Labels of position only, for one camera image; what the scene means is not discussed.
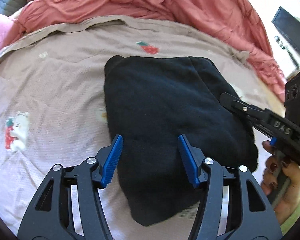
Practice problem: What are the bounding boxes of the black sweater orange cuffs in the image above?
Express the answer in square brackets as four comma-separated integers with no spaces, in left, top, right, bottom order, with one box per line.
[104,55,258,226]

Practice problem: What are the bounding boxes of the right hand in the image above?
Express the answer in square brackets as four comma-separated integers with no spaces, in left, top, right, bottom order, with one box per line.
[260,140,300,227]

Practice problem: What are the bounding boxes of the black tv monitor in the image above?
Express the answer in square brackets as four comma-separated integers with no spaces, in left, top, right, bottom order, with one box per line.
[271,7,300,54]

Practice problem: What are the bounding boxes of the mauve strawberry print blanket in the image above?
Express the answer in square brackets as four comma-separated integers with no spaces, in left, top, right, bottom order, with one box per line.
[0,16,284,235]

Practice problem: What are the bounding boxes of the coral red duvet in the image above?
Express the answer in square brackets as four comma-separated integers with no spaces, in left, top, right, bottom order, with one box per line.
[13,0,286,100]

